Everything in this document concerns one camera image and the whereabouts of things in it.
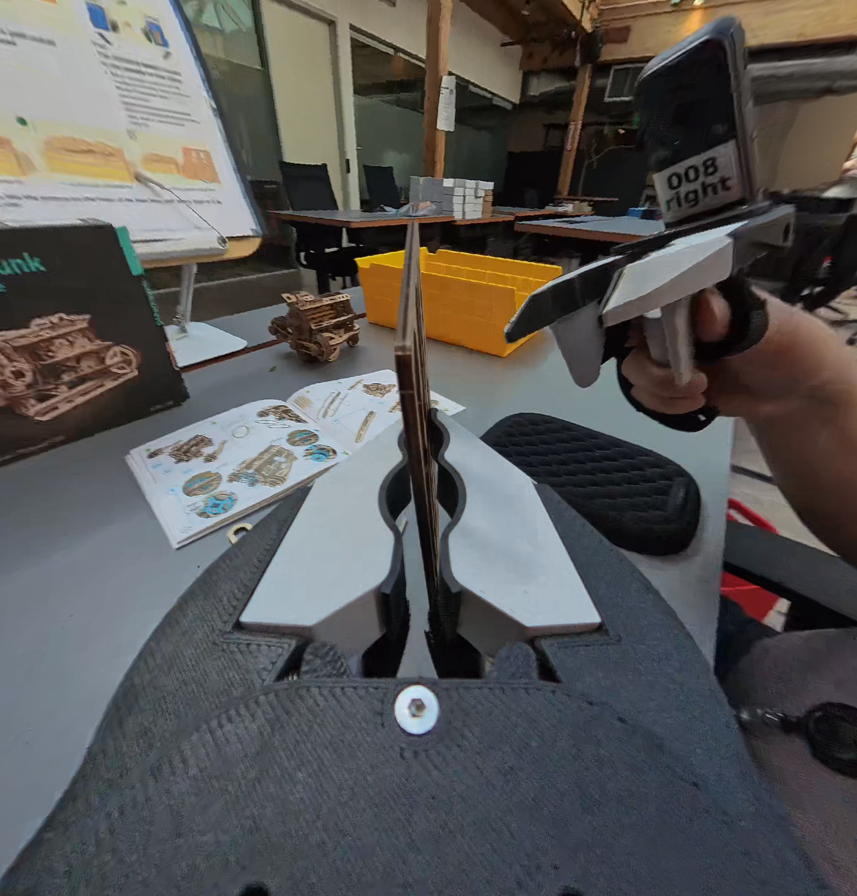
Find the illustrated instruction booklet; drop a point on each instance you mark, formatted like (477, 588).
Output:
(260, 448)

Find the yellow plastic bin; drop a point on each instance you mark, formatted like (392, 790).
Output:
(456, 308)

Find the person's right hand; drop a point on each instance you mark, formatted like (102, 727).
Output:
(792, 371)

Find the white paper notice on post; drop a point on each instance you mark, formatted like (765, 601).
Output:
(446, 101)

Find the thin wooden parts sheet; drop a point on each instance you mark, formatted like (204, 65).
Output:
(415, 392)

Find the black office chair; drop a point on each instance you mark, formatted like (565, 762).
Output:
(381, 185)
(309, 189)

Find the dark office table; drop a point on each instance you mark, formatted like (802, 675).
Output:
(589, 227)
(344, 218)

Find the black mesh wrist rest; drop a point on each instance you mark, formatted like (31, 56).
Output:
(596, 476)

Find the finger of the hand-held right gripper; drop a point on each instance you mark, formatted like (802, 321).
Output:
(666, 276)
(568, 301)

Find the black badge reel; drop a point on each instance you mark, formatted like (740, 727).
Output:
(841, 738)

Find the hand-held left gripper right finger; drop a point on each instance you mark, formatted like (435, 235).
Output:
(519, 560)

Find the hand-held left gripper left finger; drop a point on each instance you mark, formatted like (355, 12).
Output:
(316, 560)

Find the instruction board on white stand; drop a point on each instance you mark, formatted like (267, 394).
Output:
(85, 105)

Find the wall vent grille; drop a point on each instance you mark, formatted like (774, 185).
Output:
(624, 82)

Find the black model kit box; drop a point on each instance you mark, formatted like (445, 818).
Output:
(64, 315)

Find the red object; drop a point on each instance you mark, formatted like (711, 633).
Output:
(750, 584)

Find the stack of grey boxes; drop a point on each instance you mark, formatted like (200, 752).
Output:
(456, 196)

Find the assembled wooden model vehicle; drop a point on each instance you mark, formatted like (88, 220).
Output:
(316, 325)

